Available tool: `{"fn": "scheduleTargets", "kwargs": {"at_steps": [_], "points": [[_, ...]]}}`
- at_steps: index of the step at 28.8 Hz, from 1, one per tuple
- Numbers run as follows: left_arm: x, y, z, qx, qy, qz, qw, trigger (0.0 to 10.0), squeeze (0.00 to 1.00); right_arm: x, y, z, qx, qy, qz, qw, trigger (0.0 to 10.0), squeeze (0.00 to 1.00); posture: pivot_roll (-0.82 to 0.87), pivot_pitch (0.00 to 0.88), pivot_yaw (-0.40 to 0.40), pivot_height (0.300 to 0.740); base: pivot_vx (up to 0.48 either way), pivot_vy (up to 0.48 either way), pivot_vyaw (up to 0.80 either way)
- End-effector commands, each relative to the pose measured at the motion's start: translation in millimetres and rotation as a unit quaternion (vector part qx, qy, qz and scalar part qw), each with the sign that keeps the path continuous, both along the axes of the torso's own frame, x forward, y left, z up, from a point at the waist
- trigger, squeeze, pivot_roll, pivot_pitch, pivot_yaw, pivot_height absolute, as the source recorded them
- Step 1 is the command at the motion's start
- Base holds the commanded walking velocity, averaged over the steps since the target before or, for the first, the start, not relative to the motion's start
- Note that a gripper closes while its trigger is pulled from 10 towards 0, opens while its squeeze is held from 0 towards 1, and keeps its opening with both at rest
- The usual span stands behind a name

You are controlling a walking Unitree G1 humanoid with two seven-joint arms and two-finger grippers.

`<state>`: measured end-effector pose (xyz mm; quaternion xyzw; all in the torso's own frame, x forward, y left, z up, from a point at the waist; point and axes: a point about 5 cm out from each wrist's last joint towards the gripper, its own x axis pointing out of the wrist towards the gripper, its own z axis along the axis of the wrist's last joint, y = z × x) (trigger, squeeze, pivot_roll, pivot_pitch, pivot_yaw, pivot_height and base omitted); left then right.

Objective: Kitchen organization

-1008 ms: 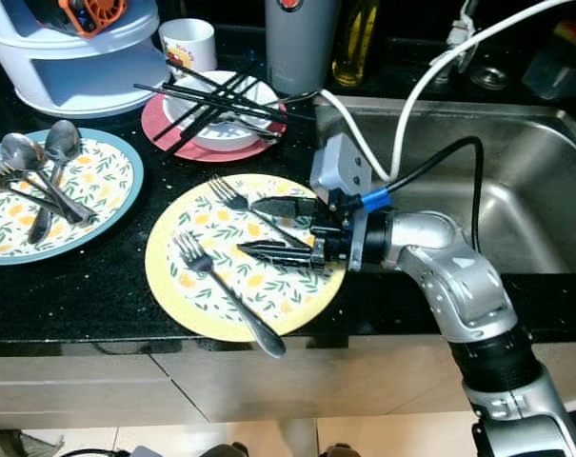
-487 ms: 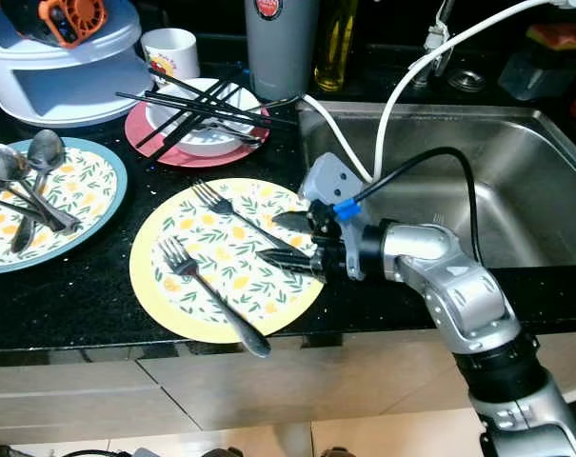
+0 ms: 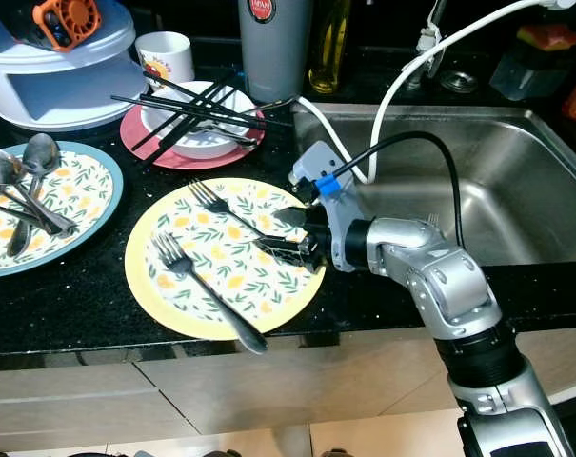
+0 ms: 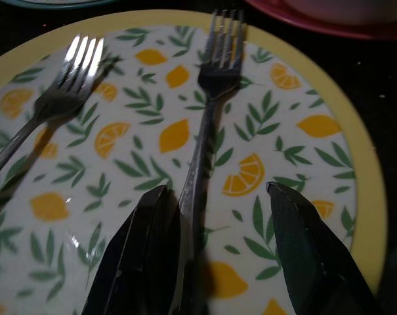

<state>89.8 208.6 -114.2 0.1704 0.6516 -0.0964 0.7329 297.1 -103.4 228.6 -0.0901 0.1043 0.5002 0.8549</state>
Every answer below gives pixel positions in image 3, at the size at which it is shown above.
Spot yellow rim floral plate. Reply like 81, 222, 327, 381
124, 177, 327, 341

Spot silver utensil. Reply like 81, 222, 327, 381
197, 124, 265, 149

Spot white bowl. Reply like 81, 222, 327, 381
141, 81, 258, 161

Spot beige cabinet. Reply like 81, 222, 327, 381
0, 319, 576, 457

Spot grey tumbler red label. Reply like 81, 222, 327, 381
238, 0, 315, 104

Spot yellow oil bottle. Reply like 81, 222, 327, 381
307, 0, 353, 94

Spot pink plate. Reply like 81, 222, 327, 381
119, 103, 267, 170

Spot stainless steel sink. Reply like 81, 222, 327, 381
289, 100, 576, 268

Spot white printed mug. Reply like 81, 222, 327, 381
135, 31, 195, 91

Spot blue rim floral plate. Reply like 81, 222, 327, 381
0, 141, 125, 279

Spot white faucet fitting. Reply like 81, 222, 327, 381
416, 0, 450, 56

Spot clear container red green lid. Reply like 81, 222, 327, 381
489, 24, 576, 101

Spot orange black tool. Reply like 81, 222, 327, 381
0, 0, 115, 53

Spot white tiered plastic container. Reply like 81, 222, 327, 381
0, 0, 146, 134

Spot blue cable clip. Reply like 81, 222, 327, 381
311, 173, 342, 199

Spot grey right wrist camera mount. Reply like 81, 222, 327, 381
289, 140, 369, 273

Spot white flexible hose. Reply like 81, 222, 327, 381
292, 0, 576, 184

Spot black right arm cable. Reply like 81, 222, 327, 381
330, 130, 467, 250

